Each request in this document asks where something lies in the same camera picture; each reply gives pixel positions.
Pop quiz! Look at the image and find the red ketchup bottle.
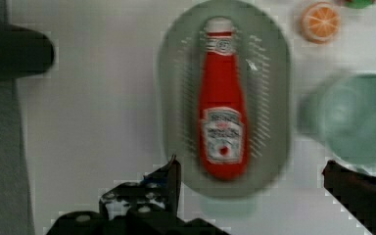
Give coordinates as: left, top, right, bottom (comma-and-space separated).
198, 17, 249, 180

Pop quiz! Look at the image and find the black cylinder lower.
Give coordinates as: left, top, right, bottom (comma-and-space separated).
0, 23, 55, 82

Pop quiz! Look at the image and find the green mug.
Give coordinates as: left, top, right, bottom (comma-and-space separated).
297, 73, 376, 165

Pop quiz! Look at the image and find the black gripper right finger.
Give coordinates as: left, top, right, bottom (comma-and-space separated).
322, 161, 376, 235

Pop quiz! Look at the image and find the green small object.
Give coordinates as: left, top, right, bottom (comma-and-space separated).
341, 0, 376, 9

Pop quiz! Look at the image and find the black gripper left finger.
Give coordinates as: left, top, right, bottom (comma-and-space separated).
99, 155, 181, 220

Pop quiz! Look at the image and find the orange slice toy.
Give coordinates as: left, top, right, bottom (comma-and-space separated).
300, 2, 341, 44

